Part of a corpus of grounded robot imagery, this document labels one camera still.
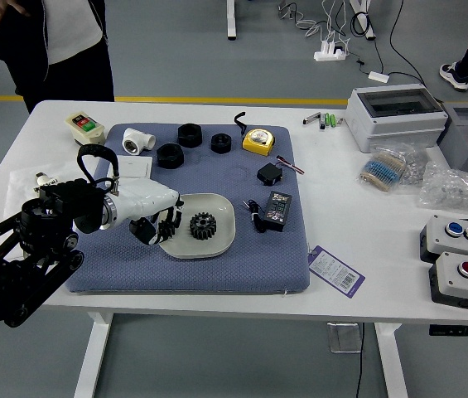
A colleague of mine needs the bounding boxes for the yellow tape measure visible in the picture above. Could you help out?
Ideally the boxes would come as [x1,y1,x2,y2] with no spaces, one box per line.
[234,111,277,158]

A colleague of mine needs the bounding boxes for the bag of metal screws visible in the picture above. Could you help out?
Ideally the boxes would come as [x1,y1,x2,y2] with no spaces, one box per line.
[398,143,434,187]

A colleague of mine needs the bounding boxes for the silver box under table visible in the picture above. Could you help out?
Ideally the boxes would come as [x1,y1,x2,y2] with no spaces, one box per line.
[326,322,362,354]

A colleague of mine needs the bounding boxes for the large black gear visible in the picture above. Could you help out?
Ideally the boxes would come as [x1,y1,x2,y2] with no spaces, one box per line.
[189,212,218,240]

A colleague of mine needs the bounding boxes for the person in dark jacket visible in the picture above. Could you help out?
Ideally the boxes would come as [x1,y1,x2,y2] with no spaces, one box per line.
[0,0,115,115]

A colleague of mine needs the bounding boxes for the large black hex nut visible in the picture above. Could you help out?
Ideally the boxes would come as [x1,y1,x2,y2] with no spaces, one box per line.
[177,123,204,148]
[157,143,185,169]

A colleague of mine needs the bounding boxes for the white pipe tee fitting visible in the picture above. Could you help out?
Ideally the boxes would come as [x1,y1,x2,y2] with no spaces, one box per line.
[121,127,157,156]

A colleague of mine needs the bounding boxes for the white table leg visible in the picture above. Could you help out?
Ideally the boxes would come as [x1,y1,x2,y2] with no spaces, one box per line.
[373,322,409,398]
[73,311,114,398]

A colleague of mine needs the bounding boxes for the black servo with wires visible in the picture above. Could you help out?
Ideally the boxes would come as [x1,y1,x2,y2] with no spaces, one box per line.
[257,155,306,187]

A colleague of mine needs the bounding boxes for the grey electrical distribution box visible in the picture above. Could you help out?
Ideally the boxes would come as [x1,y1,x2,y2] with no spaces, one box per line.
[345,84,449,153]

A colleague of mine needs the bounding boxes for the blue yellow red button box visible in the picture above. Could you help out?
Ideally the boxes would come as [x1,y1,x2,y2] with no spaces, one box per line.
[419,214,468,265]

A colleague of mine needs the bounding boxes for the clear plastic sheet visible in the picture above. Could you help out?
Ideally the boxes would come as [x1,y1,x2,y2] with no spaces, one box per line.
[3,159,106,221]

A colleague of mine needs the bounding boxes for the black floor cable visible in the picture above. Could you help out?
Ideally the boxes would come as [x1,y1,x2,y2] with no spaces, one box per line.
[349,0,444,104]

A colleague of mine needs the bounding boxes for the white square plate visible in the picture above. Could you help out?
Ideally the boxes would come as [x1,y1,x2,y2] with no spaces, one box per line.
[157,193,237,260]

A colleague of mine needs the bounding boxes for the small black hex nut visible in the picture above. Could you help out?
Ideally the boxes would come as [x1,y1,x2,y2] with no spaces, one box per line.
[210,133,234,155]

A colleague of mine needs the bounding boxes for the grey foam block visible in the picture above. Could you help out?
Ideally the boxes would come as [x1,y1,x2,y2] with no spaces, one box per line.
[437,102,468,177]

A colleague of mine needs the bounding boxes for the white wall switch plate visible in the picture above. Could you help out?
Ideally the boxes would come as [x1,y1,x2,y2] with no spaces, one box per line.
[113,155,154,182]

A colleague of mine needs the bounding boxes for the blue-grey cushion mat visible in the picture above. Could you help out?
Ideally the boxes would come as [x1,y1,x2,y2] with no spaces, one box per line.
[64,123,311,294]

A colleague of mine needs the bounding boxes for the white power strip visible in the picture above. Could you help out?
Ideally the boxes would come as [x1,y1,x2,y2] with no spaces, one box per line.
[313,39,349,63]

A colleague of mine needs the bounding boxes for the bag of blue resistors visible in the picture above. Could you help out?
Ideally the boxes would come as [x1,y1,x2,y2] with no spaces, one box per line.
[355,144,411,194]

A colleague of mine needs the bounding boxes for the white floor cables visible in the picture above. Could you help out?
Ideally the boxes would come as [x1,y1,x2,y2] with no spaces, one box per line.
[295,0,355,47]

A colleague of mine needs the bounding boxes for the clear bubble wrap bag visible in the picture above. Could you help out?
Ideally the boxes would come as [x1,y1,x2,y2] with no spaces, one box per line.
[417,161,468,216]

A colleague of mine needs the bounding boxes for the purple barcode tag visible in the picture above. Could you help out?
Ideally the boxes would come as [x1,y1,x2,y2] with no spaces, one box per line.
[306,245,366,299]

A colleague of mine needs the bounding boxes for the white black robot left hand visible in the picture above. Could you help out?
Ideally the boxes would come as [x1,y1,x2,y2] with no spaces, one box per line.
[109,177,185,247]

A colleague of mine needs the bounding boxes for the black desk control panel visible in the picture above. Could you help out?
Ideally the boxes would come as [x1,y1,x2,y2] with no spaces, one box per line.
[428,324,468,337]

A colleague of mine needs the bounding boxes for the black cable under table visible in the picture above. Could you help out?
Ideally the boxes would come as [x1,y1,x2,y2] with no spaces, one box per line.
[353,323,366,398]

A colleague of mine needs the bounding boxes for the red green button box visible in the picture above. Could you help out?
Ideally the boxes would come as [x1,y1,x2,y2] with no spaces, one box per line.
[428,251,468,315]

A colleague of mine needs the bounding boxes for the beige red-green switch box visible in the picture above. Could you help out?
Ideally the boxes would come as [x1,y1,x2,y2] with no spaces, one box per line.
[65,111,107,147]

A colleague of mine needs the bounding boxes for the white background desk leg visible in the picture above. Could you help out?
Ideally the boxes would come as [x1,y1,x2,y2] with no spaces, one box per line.
[349,0,378,41]
[225,0,238,41]

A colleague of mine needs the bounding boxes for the person's right hand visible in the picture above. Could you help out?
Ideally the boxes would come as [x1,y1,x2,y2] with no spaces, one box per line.
[0,0,31,28]

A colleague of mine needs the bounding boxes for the black digital controller with cable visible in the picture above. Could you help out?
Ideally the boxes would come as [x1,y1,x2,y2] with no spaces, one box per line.
[241,190,293,234]

